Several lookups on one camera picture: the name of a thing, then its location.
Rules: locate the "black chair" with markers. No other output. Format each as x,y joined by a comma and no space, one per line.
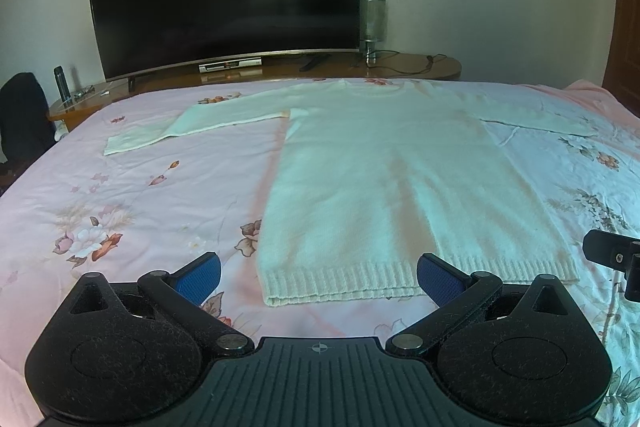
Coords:
26,131

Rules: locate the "white knit sweater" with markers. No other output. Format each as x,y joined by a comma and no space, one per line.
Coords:
372,177

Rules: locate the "wooden tv cabinet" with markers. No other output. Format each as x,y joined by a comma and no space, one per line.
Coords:
389,65

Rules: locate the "pink floral bed sheet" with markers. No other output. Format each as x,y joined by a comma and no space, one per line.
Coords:
76,210

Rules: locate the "brown wooden door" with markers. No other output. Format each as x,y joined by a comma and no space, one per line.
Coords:
621,76

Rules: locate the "silver set-top box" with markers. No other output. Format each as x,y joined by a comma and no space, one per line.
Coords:
231,64

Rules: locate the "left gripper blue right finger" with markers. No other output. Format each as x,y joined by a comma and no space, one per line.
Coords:
461,300

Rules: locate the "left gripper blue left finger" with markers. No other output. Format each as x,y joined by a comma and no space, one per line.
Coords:
179,296

